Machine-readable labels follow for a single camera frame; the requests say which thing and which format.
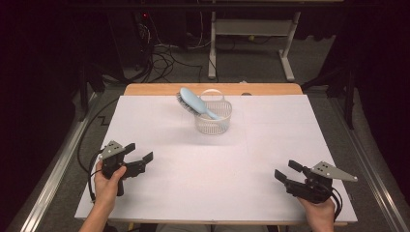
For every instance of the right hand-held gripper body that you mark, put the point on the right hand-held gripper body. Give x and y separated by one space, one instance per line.
332 172

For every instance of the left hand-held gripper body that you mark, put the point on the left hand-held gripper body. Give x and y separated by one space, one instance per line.
111 150

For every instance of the white plastic basket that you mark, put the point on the white plastic basket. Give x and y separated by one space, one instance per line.
212 127

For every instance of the light blue hairbrush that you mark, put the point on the light blue hairbrush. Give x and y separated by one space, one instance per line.
193 100

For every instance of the person's left hand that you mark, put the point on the person's left hand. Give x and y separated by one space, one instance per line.
104 191

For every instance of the person's right hand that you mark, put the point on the person's right hand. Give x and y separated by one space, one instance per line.
320 214

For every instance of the white table cover sheet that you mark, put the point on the white table cover sheet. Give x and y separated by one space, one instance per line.
193 180

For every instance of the black metal stand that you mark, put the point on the black metal stand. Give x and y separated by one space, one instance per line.
348 106
83 96

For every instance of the dark round table grommet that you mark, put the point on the dark round table grommet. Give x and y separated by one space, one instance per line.
246 94

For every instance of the dark computer tower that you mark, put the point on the dark computer tower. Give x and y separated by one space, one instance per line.
129 38

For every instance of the small yellow object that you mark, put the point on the small yellow object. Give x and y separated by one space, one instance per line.
251 37

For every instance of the aluminium floor rail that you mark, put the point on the aluminium floor rail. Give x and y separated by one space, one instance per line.
375 183
54 177

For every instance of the white metal desk frame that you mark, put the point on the white metal desk frame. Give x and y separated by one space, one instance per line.
254 27

